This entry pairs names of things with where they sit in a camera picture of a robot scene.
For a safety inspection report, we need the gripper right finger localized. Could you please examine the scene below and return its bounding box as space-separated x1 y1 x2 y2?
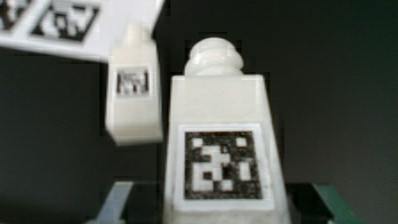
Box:
314 184 368 224

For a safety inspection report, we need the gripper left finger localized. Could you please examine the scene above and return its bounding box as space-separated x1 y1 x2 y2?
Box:
85 181 133 224

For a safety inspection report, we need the white leg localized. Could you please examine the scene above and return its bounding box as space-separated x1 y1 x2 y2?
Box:
105 24 163 145
163 37 291 224

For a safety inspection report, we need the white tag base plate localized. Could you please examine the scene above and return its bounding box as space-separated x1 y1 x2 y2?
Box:
0 0 165 62

